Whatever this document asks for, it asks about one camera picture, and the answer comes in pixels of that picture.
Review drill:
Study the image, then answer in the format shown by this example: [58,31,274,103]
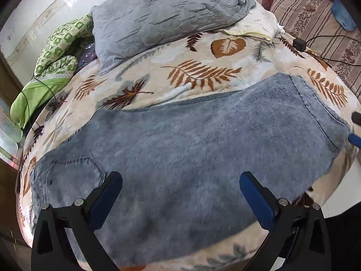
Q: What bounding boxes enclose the stained glass door panel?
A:
[0,110,23,165]

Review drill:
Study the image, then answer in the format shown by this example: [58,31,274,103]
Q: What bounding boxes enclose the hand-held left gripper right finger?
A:
[239,171,332,271]

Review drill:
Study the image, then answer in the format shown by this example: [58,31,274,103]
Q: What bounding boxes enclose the green checked quilt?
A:
[11,14,95,130]

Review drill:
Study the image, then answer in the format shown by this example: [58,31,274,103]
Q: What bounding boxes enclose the leaf print blanket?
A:
[15,30,361,271]

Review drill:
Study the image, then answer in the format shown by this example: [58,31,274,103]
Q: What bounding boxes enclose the blue cloth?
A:
[331,0,357,31]

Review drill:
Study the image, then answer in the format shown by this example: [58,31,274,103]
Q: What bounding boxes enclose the purple cloth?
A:
[77,44,98,68]

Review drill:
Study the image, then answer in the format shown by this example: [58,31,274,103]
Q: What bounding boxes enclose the cream cloth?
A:
[223,7,282,44]

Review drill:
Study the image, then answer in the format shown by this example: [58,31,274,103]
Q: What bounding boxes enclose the black power adapter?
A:
[292,38,308,52]

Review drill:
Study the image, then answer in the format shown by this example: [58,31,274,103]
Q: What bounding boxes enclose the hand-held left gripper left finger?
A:
[32,171,123,271]

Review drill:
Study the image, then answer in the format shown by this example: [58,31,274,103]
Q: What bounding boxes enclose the brown wooden door frame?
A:
[0,52,21,125]

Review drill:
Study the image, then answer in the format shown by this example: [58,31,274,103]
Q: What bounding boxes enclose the grey quilted pillow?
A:
[90,0,257,75]

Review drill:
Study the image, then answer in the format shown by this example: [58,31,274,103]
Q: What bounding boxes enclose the thin black cable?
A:
[20,69,74,133]

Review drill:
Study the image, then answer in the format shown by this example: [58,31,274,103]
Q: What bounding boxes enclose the striped floral cushion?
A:
[269,0,361,91]

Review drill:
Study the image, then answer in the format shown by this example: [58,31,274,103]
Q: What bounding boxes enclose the blue denim pants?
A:
[30,73,350,264]

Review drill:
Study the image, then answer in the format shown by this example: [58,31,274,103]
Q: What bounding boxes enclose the black adapter cable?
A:
[305,35,361,67]

